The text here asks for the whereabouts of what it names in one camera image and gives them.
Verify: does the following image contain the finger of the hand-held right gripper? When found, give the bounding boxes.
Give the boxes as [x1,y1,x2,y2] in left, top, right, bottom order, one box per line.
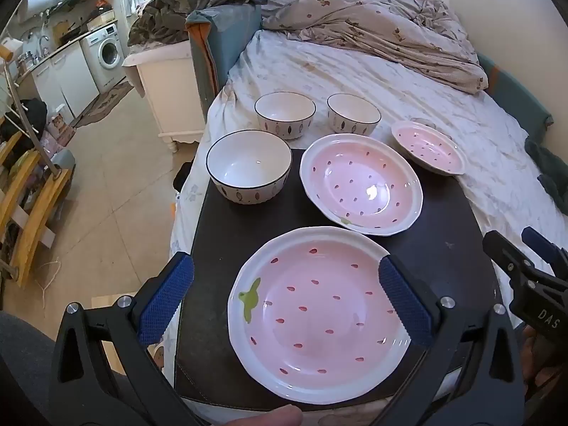
[521,226,568,282]
[483,230,535,285]

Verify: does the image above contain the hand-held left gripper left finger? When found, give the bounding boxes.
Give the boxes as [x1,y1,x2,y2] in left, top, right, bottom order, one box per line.
[48,252,196,426]

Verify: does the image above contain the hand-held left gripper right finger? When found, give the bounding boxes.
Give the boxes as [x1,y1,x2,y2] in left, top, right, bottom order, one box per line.
[378,255,526,426]

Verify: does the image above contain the large pink strawberry plate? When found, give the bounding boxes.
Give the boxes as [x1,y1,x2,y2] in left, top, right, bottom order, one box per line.
[227,226,411,406]

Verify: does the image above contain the medium pink strawberry plate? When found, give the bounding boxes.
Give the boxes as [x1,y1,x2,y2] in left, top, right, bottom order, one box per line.
[299,133,424,237]

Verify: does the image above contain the small pink strawberry plate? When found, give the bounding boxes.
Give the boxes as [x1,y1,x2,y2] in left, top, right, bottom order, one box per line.
[390,120,466,176]

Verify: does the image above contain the large white black-rimmed bowl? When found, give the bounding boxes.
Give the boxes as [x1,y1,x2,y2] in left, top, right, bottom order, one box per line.
[205,130,294,206]

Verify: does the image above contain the person's right hand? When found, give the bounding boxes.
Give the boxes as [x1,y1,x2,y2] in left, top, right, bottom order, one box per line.
[521,326,548,402]

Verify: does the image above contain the person's left hand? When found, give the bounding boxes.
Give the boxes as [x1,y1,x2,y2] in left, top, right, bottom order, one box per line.
[226,404,303,426]

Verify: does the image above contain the dark green cloth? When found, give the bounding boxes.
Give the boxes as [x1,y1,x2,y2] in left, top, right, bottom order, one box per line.
[524,135,568,216]

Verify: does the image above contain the dark brown leather mat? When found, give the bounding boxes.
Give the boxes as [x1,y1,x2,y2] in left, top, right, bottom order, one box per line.
[174,135,504,411]

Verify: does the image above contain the black cloth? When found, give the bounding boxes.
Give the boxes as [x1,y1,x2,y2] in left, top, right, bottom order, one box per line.
[173,162,193,196]

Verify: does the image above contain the yellow wooden rack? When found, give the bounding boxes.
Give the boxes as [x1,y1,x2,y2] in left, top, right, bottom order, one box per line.
[0,133,74,289]

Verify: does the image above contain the grey cloth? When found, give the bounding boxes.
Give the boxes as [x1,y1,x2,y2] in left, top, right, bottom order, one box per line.
[0,311,58,426]

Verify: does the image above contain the teal padded bed board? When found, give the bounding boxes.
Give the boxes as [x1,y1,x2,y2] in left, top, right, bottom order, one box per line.
[477,52,555,143]
[185,2,262,125]

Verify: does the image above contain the small white patterned bowl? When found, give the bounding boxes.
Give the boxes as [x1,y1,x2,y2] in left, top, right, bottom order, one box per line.
[254,92,317,140]
[327,93,382,136]

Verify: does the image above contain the brown patterned rug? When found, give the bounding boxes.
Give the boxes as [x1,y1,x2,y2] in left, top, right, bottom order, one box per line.
[71,81,134,129]

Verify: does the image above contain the white cabinet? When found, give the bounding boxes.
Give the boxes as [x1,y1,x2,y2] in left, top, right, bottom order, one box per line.
[122,40,209,154]

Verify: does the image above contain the metal pole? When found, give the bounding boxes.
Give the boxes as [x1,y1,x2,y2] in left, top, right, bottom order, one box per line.
[4,60,63,179]

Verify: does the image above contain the black bag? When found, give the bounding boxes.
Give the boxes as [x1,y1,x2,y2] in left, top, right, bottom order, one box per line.
[0,98,48,143]

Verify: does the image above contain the white floral bed sheet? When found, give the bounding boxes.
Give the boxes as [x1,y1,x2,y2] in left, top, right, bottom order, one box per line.
[169,29,568,320]

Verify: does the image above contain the white kitchen cabinets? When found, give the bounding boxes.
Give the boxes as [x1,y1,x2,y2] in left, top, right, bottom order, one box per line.
[29,42,100,118]

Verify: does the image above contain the white washing machine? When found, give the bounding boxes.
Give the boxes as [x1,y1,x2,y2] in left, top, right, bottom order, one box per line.
[80,23,127,92]

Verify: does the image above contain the beige printed quilt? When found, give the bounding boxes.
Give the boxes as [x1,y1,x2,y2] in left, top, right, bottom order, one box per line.
[262,0,489,95]

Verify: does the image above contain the camouflage cloth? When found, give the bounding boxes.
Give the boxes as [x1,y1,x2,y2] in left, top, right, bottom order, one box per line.
[128,0,253,47]

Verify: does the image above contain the white string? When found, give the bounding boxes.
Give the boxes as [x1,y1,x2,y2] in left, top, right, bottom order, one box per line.
[35,257,61,309]

